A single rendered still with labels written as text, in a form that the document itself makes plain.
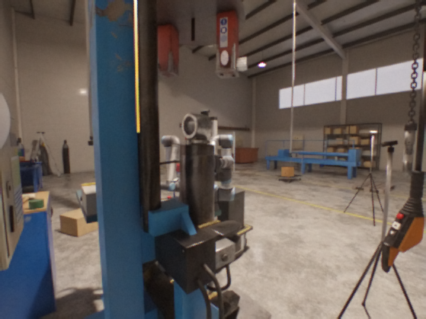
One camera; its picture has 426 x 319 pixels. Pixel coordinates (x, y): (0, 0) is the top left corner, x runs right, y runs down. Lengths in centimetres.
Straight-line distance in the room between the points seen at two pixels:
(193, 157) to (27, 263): 170
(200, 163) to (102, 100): 56
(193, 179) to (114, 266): 56
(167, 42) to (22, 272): 207
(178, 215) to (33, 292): 172
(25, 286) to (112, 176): 160
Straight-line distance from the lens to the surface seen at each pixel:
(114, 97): 99
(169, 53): 135
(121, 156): 98
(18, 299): 247
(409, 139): 107
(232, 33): 125
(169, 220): 95
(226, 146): 203
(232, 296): 149
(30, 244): 226
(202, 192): 116
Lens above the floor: 148
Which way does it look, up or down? 5 degrees down
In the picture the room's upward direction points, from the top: straight up
